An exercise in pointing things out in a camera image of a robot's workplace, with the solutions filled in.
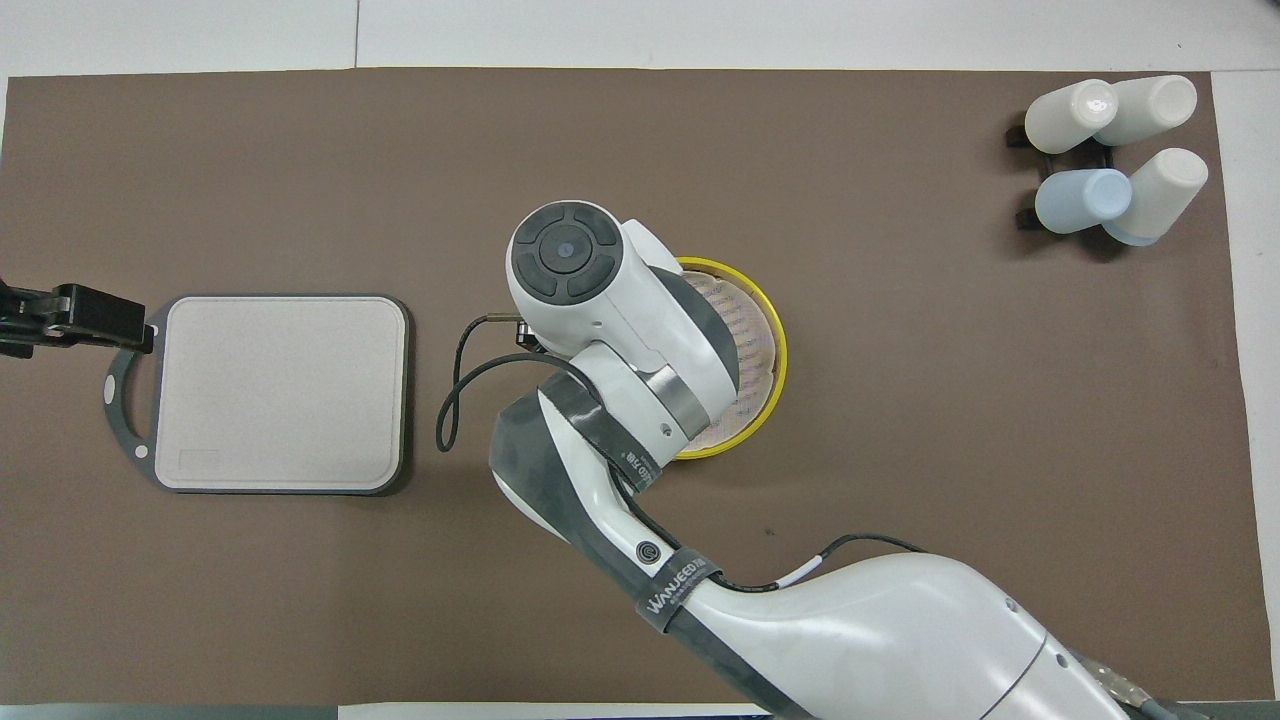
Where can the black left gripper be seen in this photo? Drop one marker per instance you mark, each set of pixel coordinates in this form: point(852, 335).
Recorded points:
point(25, 320)

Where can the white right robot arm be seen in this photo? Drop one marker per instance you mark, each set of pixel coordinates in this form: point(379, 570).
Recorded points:
point(900, 630)

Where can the white cutting board grey rim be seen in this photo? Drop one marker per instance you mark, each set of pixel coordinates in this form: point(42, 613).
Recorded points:
point(280, 390)

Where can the brown table mat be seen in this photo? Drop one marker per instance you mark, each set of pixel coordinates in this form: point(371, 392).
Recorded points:
point(900, 400)

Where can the black cup rack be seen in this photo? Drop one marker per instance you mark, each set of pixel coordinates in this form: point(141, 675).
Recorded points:
point(1022, 218)

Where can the light blue cup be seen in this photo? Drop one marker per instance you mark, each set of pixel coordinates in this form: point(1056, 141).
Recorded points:
point(1082, 200)

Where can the white cup with blue rim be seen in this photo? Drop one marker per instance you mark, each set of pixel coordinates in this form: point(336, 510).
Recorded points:
point(1165, 190)
point(1155, 105)

